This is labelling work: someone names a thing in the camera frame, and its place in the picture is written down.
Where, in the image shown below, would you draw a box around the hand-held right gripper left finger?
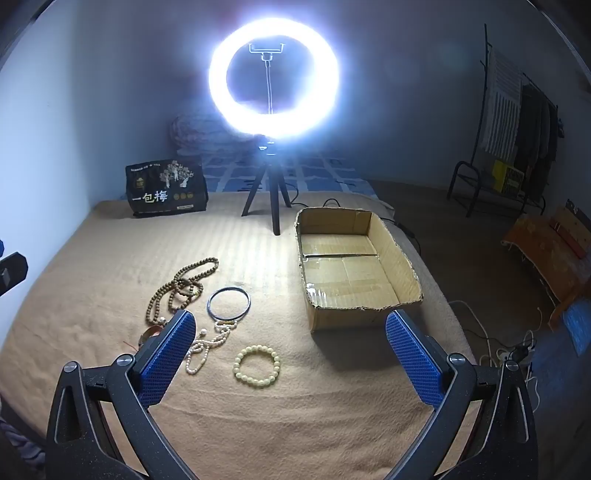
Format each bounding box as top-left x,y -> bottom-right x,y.
45,309 -> 199,480

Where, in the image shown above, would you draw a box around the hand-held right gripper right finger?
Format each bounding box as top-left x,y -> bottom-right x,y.
383,309 -> 539,480

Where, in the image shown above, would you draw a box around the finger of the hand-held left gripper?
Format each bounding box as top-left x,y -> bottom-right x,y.
0,251 -> 29,292

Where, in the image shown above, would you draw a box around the brown wooden bangle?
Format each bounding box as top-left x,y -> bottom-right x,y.
139,323 -> 164,347

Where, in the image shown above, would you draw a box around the white pearl necklace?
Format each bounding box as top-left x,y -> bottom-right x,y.
185,318 -> 238,376

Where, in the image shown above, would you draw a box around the brown wooden bead necklace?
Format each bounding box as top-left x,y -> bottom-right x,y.
147,257 -> 220,326

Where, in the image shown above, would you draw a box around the pale yellow bead bracelet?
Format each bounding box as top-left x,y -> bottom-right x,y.
232,344 -> 281,385

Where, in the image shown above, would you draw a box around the silver metal bangle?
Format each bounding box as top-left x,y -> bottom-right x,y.
207,286 -> 252,321

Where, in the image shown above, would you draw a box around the cardboard box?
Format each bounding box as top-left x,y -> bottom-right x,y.
294,207 -> 424,334

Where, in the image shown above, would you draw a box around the white power strip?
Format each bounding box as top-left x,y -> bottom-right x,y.
496,344 -> 532,365

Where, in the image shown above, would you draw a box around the black snack bag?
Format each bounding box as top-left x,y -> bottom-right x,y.
124,156 -> 208,219

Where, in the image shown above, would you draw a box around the dark patterned cloth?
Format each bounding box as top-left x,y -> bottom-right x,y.
0,406 -> 47,480

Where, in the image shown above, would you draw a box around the black tripod stand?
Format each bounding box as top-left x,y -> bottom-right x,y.
241,136 -> 293,236

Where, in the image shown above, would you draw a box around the black clothes rack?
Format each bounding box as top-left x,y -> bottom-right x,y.
447,23 -> 566,217

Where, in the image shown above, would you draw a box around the yellow box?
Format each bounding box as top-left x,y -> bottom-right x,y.
490,159 -> 526,192

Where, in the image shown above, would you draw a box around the blue patterned blanket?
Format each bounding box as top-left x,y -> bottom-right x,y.
203,154 -> 379,195

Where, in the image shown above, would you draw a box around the patterned pillow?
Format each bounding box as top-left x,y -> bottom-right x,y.
167,113 -> 222,155

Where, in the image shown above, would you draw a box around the dark hanging clothes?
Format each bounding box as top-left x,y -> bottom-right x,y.
517,83 -> 561,171

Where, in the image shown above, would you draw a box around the white striped garment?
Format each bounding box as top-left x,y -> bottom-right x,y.
480,48 -> 525,160

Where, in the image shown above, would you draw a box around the white cables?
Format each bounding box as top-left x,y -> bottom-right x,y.
448,300 -> 541,411

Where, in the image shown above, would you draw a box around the black power cable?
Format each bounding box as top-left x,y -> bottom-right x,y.
291,198 -> 421,254

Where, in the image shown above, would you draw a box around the white ring light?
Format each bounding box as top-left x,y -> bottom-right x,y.
208,13 -> 341,139

